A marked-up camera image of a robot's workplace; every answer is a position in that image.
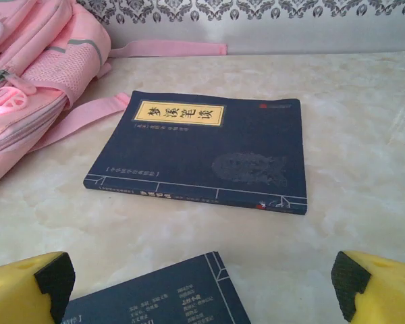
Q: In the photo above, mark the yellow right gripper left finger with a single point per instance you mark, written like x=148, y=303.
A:
x=10, y=293

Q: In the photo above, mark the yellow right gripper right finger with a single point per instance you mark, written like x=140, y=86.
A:
x=391, y=290

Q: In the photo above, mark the pink school backpack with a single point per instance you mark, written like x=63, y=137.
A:
x=37, y=67

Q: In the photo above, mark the dark blue book yellow label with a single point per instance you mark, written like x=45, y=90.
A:
x=202, y=152

